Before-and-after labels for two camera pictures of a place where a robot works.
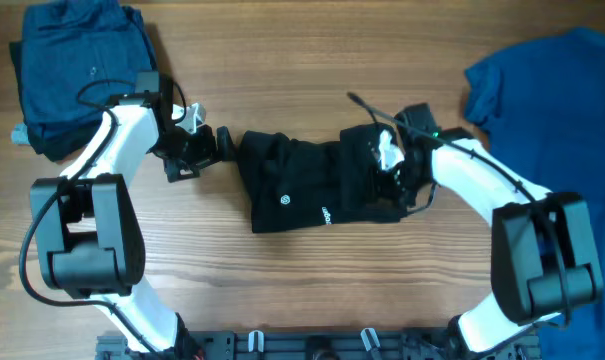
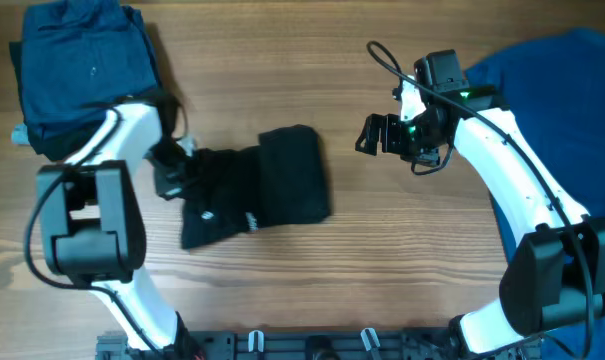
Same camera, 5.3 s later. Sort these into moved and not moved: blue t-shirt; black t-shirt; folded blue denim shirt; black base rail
Moved: black t-shirt
Not moved: blue t-shirt; black base rail; folded blue denim shirt
